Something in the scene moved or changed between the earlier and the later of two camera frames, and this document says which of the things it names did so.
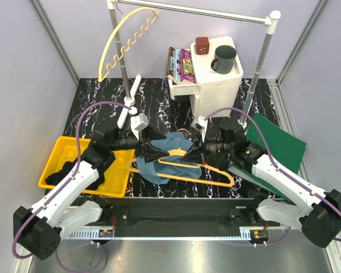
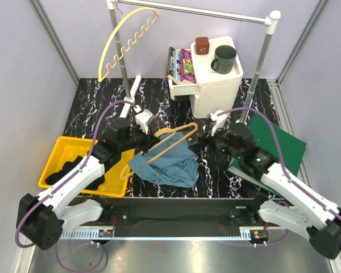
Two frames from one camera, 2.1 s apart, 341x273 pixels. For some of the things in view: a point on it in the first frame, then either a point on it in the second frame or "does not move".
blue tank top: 171,164 does not move
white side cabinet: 214,94 does not move
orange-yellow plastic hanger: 231,183 → 157,133
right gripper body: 200,148 → 216,143
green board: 288,149 does not move
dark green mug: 224,61 does not move
